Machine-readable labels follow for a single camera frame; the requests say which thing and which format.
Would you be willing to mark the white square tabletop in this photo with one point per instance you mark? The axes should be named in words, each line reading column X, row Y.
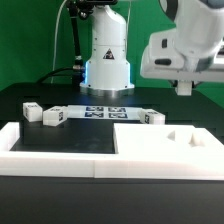
column 169, row 143

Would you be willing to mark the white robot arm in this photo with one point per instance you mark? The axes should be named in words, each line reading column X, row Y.
column 186, row 55

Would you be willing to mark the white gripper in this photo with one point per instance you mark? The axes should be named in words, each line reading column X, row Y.
column 160, row 60

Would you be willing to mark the white U-shaped obstacle fence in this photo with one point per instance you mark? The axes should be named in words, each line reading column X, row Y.
column 90, row 165

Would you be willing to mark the fiducial marker sheet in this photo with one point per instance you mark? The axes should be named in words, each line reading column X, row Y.
column 103, row 112

